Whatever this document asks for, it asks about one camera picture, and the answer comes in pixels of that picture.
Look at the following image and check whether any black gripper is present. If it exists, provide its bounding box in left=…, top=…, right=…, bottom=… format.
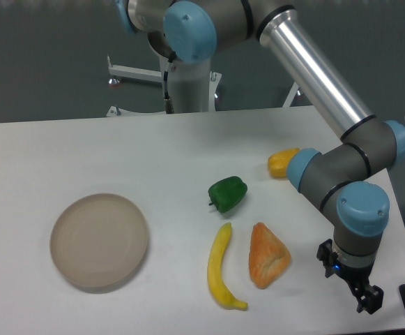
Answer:
left=316, top=239, right=384, bottom=314

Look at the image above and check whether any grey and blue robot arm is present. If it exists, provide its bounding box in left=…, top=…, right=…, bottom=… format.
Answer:
left=115, top=1, right=405, bottom=313

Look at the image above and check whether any green bell pepper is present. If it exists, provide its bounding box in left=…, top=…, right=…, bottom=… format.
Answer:
left=208, top=176, right=248, bottom=214

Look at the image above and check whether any orange triangular pastry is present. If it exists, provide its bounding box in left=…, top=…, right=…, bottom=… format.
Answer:
left=248, top=222, right=291, bottom=289

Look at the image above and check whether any yellow banana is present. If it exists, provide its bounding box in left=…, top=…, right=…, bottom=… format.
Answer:
left=206, top=223, right=248, bottom=311

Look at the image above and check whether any beige round plate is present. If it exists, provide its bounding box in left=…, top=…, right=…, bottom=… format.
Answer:
left=49, top=193, right=149, bottom=292

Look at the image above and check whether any white robot stand frame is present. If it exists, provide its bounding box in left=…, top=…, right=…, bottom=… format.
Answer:
left=105, top=54, right=306, bottom=118

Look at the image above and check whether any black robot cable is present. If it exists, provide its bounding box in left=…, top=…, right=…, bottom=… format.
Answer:
left=162, top=50, right=177, bottom=114

